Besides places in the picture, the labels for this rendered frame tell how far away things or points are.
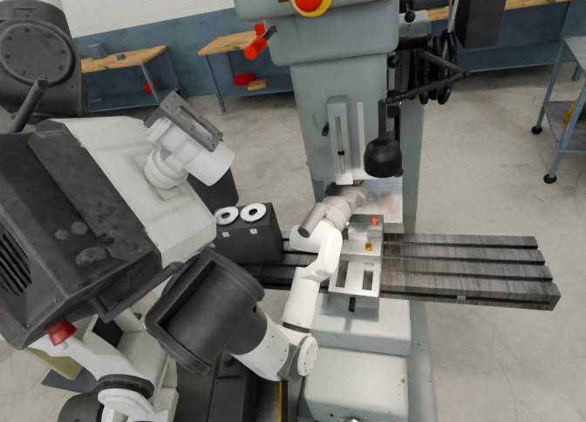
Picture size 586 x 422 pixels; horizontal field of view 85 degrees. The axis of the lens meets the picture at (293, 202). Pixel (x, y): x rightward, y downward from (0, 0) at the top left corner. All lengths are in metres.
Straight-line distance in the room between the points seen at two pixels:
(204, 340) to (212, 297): 0.06
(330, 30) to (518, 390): 1.82
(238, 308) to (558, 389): 1.81
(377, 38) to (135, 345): 0.89
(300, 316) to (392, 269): 0.47
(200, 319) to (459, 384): 1.65
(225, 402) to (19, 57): 1.19
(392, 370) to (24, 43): 1.16
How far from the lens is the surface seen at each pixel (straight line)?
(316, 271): 0.75
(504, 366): 2.09
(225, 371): 1.41
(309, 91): 0.73
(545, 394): 2.09
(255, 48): 0.54
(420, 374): 1.76
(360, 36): 0.65
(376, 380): 1.18
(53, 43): 0.57
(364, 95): 0.72
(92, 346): 0.85
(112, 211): 0.46
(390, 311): 1.15
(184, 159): 0.48
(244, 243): 1.16
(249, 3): 0.57
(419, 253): 1.20
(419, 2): 1.06
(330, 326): 1.13
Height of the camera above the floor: 1.82
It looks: 39 degrees down
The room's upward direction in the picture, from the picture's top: 14 degrees counter-clockwise
